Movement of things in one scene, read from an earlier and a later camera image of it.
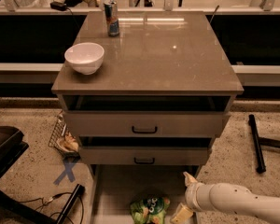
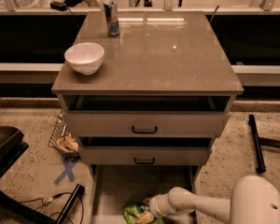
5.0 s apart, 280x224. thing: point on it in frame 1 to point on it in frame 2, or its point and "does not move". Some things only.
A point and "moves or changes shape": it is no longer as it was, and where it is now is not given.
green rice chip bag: x=149 y=210 moves or changes shape
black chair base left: x=7 y=145 does not move
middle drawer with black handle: x=143 y=155 does not move
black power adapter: x=59 y=6 does not move
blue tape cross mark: x=67 y=173 does not move
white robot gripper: x=191 y=195 to x=157 y=204
